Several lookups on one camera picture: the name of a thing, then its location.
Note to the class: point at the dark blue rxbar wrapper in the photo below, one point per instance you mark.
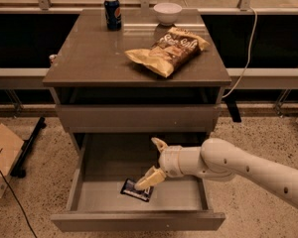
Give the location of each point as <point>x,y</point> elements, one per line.
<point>130,190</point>

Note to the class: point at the small can behind cabinet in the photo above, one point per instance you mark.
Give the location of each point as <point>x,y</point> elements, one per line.
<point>52,58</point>

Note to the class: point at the black table leg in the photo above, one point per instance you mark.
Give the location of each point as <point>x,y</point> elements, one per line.
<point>233,110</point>

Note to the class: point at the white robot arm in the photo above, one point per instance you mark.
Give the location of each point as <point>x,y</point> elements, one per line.
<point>218,159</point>

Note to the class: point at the closed grey top drawer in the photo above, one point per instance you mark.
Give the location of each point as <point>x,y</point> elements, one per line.
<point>138,118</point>

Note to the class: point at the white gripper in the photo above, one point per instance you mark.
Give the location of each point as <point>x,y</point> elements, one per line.
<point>170,161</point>

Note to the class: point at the gold brown chip bag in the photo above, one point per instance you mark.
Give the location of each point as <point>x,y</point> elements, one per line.
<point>174,48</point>

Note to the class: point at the cardboard box left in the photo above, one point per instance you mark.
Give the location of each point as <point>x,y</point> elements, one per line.
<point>10,148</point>

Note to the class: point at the black floor stand bar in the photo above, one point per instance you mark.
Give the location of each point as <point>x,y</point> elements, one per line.
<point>18,170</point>

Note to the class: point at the grey drawer cabinet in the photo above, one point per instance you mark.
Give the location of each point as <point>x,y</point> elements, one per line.
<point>92,69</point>

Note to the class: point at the open grey middle drawer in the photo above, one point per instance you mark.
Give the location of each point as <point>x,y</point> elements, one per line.
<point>95,202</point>

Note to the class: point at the blue pepsi can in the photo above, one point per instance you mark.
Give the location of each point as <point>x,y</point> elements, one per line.
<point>112,14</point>

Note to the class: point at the white ceramic bowl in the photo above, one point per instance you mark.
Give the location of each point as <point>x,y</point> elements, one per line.
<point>167,13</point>

